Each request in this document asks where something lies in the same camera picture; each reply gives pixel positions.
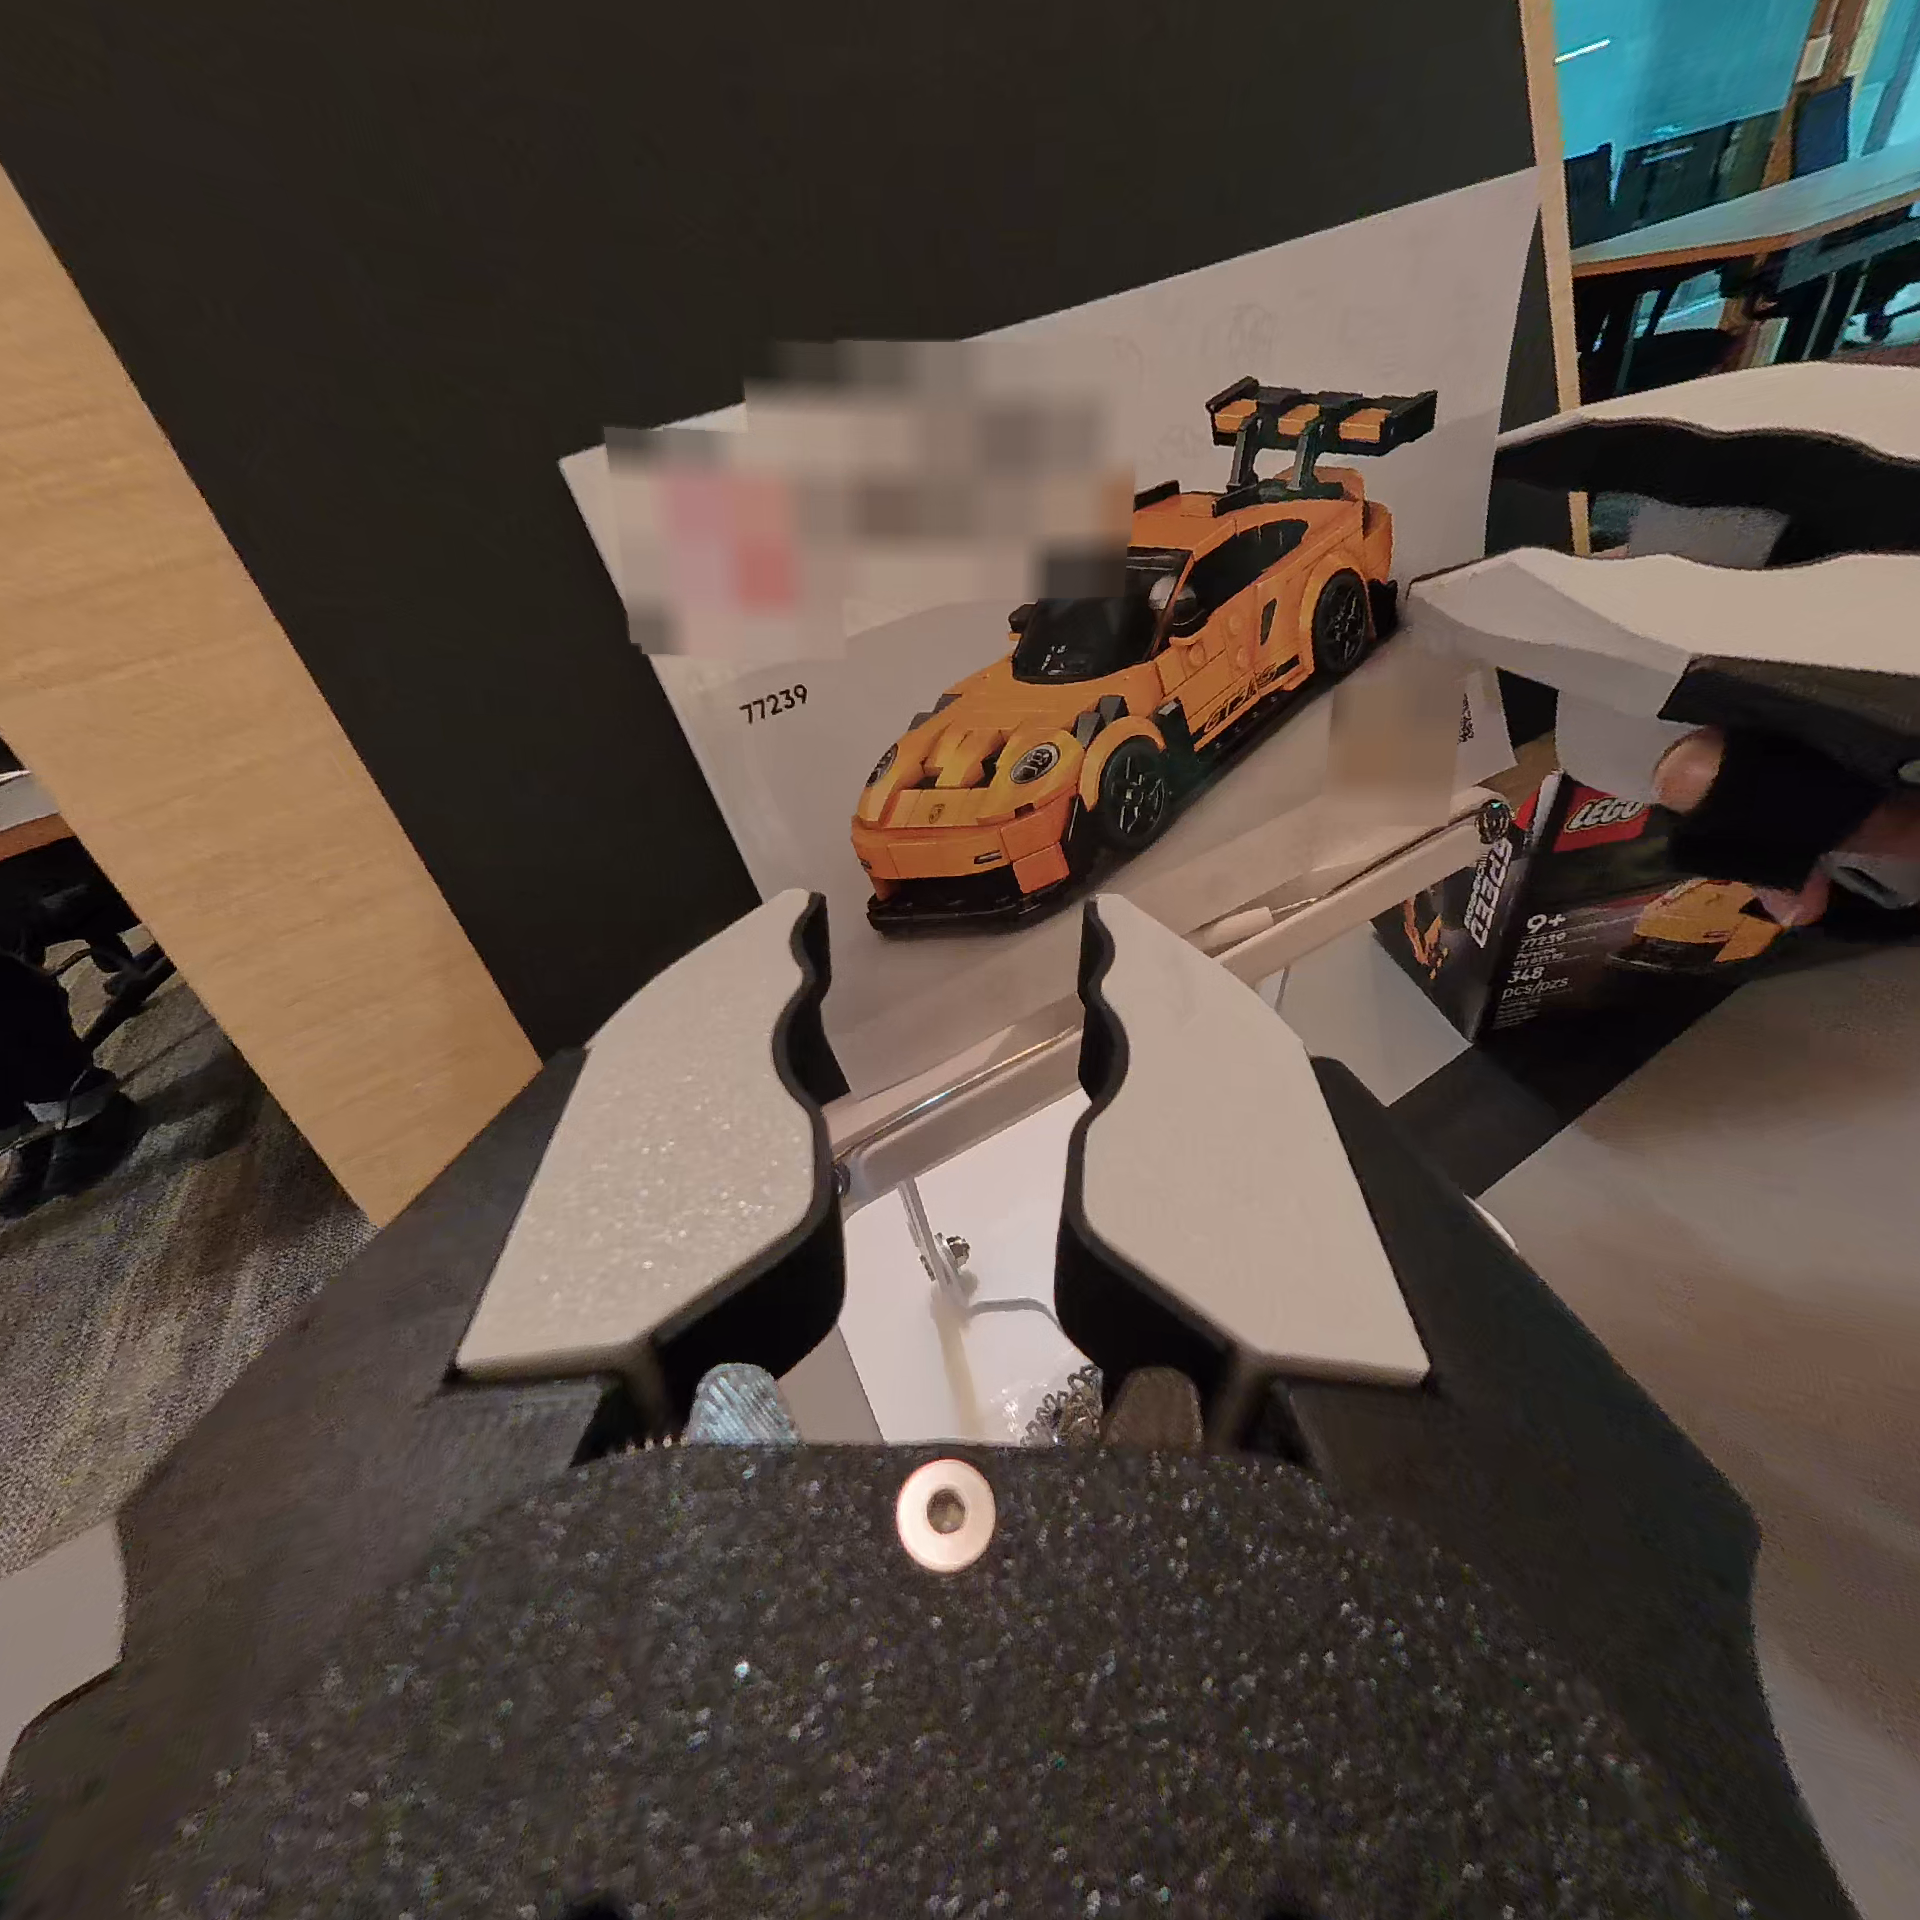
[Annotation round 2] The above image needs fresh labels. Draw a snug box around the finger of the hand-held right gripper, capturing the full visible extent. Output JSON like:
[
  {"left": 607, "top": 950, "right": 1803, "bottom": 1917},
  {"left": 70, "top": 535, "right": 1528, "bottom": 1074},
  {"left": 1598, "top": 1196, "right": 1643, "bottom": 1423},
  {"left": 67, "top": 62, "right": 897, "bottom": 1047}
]
[
  {"left": 1488, "top": 361, "right": 1920, "bottom": 568},
  {"left": 1414, "top": 548, "right": 1920, "bottom": 721}
]

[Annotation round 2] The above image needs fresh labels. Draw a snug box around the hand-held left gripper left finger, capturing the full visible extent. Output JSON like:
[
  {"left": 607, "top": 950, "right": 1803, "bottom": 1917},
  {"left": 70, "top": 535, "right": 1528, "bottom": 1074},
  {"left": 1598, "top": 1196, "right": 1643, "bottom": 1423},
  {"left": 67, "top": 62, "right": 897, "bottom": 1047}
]
[{"left": 453, "top": 890, "right": 849, "bottom": 1443}]

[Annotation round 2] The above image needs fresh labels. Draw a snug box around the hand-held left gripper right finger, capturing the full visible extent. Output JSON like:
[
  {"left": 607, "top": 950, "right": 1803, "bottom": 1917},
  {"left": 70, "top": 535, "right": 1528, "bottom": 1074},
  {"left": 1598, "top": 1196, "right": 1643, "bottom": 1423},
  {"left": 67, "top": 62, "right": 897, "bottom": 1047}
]
[{"left": 1056, "top": 896, "right": 1431, "bottom": 1443}]

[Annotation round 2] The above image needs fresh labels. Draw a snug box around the toy car instruction booklet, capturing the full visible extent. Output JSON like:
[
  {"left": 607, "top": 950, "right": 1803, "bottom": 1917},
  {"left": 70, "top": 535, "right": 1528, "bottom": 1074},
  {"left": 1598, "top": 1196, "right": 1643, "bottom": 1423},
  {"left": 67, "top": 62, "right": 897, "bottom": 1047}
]
[{"left": 556, "top": 167, "right": 1546, "bottom": 1081}]

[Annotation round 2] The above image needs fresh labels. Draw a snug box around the white book stand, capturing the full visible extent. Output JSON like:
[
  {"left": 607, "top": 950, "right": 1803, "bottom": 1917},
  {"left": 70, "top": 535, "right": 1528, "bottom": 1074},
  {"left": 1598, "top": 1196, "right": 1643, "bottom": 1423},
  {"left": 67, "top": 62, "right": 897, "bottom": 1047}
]
[{"left": 0, "top": 0, "right": 1577, "bottom": 1449}]

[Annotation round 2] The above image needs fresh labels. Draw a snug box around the person's right hand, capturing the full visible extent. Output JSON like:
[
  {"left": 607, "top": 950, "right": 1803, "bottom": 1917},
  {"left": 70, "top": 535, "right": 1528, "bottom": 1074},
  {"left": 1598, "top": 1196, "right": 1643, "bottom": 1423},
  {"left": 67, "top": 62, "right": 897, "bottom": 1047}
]
[{"left": 1646, "top": 725, "right": 1920, "bottom": 918}]

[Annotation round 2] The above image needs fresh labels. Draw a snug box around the toy car set box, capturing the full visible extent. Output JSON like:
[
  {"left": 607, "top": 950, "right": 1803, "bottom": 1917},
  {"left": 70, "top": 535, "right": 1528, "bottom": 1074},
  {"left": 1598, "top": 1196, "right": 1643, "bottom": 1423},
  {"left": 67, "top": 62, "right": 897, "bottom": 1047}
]
[{"left": 1374, "top": 766, "right": 1824, "bottom": 1047}]

